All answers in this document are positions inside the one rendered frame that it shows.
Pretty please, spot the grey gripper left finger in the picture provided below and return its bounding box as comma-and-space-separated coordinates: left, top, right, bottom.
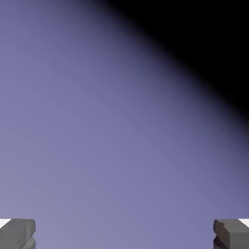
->
0, 218, 36, 249

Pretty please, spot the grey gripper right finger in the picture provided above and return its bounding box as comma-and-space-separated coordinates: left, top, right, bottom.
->
213, 218, 249, 249

